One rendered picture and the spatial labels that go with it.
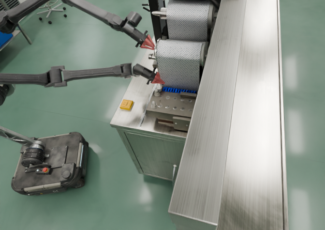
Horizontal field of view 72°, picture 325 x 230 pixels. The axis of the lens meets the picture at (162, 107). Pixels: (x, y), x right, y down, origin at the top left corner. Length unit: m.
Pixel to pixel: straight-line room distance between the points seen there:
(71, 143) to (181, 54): 1.54
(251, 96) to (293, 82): 2.24
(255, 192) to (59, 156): 1.94
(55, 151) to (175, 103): 1.43
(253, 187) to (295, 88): 2.40
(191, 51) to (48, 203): 1.92
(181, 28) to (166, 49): 0.22
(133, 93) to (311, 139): 1.78
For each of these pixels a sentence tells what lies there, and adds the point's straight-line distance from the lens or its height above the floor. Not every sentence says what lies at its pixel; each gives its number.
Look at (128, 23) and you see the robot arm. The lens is 1.33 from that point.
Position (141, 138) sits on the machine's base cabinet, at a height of 0.78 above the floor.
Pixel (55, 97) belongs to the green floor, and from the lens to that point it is 3.26.
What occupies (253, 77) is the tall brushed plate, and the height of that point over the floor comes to 1.44.
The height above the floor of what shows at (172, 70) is 1.17.
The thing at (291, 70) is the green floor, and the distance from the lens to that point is 3.19.
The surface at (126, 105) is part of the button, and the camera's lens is 1.50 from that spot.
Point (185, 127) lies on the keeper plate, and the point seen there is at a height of 0.95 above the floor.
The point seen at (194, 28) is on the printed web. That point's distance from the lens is 1.39.
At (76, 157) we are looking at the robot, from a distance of 2.27.
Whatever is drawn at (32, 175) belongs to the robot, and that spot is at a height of 0.24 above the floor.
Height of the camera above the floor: 2.04
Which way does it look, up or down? 51 degrees down
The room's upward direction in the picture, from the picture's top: 11 degrees counter-clockwise
